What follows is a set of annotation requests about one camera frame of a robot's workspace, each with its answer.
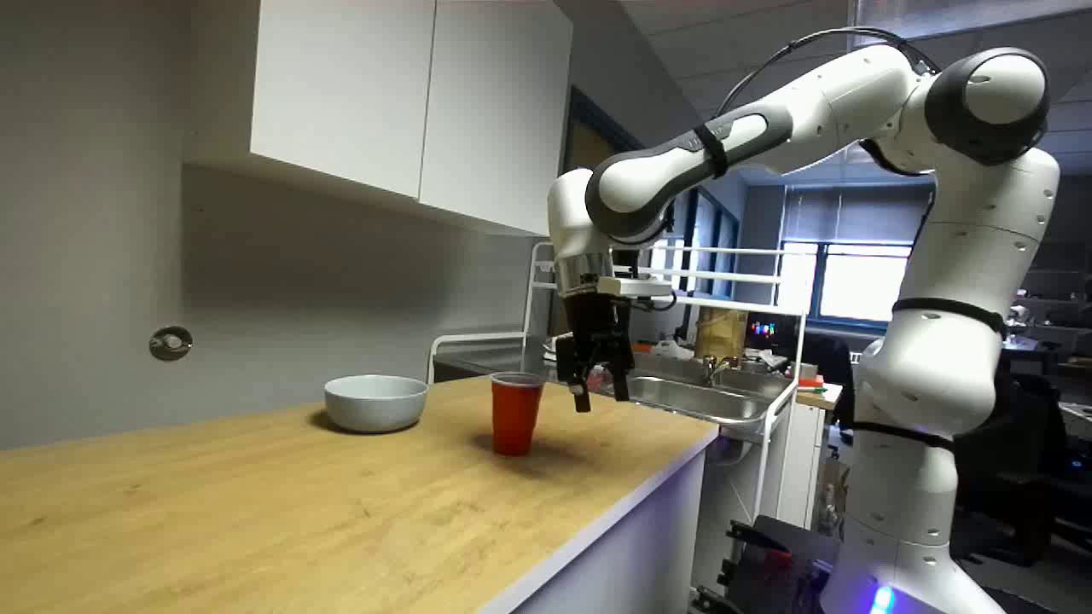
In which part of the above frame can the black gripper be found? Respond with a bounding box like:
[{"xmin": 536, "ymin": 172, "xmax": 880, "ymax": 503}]
[{"xmin": 556, "ymin": 294, "xmax": 635, "ymax": 414}]

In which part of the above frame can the red plastic cup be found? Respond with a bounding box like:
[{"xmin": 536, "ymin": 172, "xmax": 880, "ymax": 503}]
[{"xmin": 492, "ymin": 373, "xmax": 541, "ymax": 456}]

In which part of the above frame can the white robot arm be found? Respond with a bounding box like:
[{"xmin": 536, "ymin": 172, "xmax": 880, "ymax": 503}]
[{"xmin": 547, "ymin": 44, "xmax": 1060, "ymax": 614}]

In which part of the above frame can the grey ceramic bowl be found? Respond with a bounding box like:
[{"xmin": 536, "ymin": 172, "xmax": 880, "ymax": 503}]
[{"xmin": 323, "ymin": 377, "xmax": 425, "ymax": 435}]

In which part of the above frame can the yellow bag on sink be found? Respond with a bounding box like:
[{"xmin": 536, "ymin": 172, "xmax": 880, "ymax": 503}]
[{"xmin": 696, "ymin": 310, "xmax": 747, "ymax": 361}]

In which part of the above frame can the stainless steel sink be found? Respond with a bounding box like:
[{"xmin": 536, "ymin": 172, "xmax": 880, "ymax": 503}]
[{"xmin": 627, "ymin": 373, "xmax": 786, "ymax": 428}]

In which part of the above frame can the white metal sink rack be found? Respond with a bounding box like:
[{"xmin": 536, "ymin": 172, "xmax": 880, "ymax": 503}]
[{"xmin": 425, "ymin": 235, "xmax": 811, "ymax": 530}]

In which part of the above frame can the white counter base cabinet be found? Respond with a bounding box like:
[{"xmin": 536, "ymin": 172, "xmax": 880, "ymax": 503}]
[{"xmin": 476, "ymin": 435, "xmax": 713, "ymax": 614}]

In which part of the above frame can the white wall cabinet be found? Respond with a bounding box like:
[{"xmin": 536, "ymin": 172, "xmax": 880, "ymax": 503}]
[{"xmin": 185, "ymin": 0, "xmax": 575, "ymax": 238}]

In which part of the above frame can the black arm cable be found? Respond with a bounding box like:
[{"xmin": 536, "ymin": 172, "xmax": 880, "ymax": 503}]
[{"xmin": 713, "ymin": 25, "xmax": 943, "ymax": 119}]

